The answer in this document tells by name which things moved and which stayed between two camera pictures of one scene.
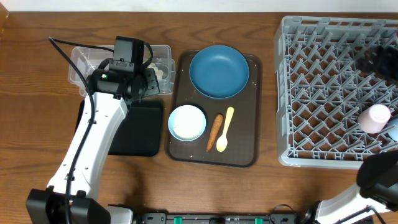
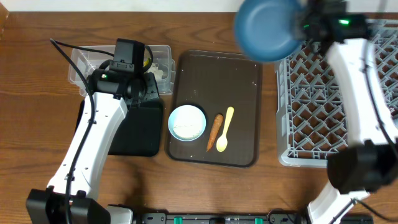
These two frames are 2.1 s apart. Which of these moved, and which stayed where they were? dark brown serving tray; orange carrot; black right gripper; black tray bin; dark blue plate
Moved: dark blue plate; black right gripper
Stayed: dark brown serving tray; black tray bin; orange carrot
